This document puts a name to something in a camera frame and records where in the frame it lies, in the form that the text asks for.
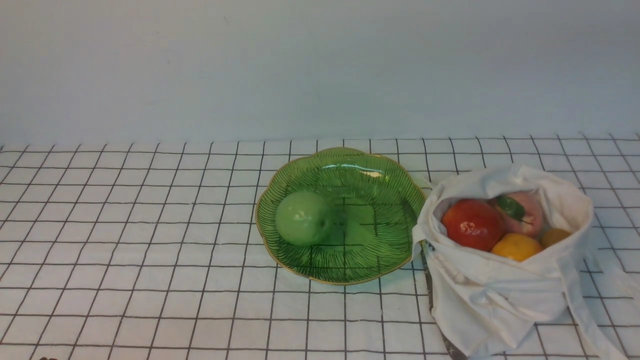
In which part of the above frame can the red apple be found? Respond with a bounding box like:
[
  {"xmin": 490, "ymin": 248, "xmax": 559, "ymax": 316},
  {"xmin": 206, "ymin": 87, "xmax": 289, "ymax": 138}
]
[{"xmin": 441, "ymin": 199, "xmax": 506, "ymax": 252}]

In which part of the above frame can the pink peach with leaf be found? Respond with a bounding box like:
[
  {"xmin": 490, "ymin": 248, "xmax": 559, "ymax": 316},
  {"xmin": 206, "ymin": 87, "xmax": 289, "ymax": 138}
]
[{"xmin": 488, "ymin": 191, "xmax": 544, "ymax": 239}]

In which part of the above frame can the white black grid tablecloth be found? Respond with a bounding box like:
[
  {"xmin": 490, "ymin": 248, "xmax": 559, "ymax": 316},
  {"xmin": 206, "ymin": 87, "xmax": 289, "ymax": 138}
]
[{"xmin": 0, "ymin": 134, "xmax": 639, "ymax": 360}]

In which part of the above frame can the green apple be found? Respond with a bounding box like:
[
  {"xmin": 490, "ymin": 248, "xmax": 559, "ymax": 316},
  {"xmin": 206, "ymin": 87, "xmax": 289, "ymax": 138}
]
[{"xmin": 275, "ymin": 191, "xmax": 336, "ymax": 248}]

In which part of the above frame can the white cloth tote bag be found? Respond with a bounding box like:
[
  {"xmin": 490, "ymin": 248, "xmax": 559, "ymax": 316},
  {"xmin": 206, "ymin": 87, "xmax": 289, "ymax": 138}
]
[{"xmin": 413, "ymin": 164, "xmax": 639, "ymax": 360}]

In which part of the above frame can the orange fruit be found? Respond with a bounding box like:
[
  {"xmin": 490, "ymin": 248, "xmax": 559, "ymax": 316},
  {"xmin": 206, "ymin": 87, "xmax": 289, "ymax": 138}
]
[{"xmin": 490, "ymin": 233, "xmax": 543, "ymax": 262}]

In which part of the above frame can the green glass plate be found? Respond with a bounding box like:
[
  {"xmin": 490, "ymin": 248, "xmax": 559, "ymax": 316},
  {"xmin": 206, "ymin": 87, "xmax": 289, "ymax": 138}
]
[{"xmin": 254, "ymin": 146, "xmax": 426, "ymax": 285}]

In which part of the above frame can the small yellow fruit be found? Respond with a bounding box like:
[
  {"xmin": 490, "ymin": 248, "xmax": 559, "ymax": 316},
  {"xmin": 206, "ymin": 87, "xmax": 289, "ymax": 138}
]
[{"xmin": 539, "ymin": 228, "xmax": 573, "ymax": 249}]

